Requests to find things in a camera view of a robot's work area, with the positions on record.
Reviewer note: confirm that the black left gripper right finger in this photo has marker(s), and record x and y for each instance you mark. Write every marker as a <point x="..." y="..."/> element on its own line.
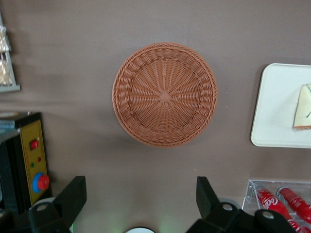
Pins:
<point x="209" y="206"/>

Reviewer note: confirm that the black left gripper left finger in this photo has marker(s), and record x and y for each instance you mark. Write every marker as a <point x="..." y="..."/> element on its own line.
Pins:
<point x="70" y="204"/>

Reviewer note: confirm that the triangular sandwich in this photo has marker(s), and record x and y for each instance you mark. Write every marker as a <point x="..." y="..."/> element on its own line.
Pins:
<point x="303" y="109"/>

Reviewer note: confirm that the cream plastic tray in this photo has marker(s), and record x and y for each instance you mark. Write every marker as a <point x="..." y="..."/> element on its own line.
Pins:
<point x="274" y="109"/>

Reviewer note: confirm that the brown round wicker basket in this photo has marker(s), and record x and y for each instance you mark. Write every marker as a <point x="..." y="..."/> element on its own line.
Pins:
<point x="165" y="97"/>

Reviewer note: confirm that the red emergency stop button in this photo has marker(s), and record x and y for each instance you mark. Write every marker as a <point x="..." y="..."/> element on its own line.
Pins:
<point x="41" y="182"/>

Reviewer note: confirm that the clear acrylic drinks box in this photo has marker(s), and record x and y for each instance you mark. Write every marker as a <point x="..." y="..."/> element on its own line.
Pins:
<point x="250" y="194"/>

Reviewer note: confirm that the red cola can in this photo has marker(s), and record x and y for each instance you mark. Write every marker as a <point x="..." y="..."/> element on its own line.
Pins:
<point x="298" y="225"/>
<point x="296" y="201"/>
<point x="269" y="201"/>

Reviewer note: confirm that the black yellow control box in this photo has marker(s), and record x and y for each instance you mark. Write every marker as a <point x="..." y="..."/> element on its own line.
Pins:
<point x="29" y="155"/>

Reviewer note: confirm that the white round object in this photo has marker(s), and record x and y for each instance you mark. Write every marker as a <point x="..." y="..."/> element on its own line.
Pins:
<point x="140" y="230"/>

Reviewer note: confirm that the beige snack bag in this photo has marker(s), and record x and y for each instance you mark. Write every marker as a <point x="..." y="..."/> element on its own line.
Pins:
<point x="3" y="38"/>
<point x="5" y="71"/>

